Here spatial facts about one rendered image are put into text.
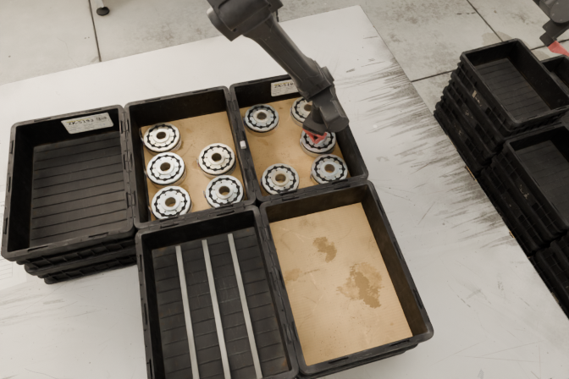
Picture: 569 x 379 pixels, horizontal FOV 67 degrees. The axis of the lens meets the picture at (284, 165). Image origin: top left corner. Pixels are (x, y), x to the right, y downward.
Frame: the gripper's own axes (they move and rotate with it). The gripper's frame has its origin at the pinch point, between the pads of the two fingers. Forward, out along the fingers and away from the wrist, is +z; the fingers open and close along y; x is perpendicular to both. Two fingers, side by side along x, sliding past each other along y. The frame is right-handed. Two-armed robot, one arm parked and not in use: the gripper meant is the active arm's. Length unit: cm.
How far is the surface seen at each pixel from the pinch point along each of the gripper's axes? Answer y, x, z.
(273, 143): -6.7, 11.2, 3.9
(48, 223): -59, 49, 3
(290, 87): 10.4, 15.6, -1.6
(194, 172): -26.8, 25.6, 3.6
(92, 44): 47, 173, 85
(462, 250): -3, -51, 18
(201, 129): -13.4, 32.6, 3.5
